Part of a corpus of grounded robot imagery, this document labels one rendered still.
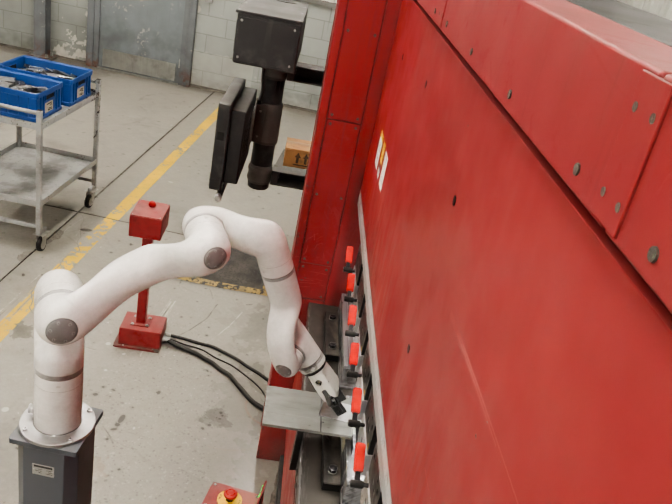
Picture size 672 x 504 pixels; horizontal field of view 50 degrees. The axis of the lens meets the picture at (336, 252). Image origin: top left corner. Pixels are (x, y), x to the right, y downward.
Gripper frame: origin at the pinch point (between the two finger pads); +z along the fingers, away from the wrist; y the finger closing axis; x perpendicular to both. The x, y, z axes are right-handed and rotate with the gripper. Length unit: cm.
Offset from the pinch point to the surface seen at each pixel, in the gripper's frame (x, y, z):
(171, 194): 155, 370, 6
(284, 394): 14.9, 4.7, -7.9
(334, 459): 7.6, -10.0, 10.5
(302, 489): 16.2, -20.6, 7.3
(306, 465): 15.6, -10.8, 7.8
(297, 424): 11.3, -8.3, -4.9
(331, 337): 8, 55, 10
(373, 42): -55, 84, -73
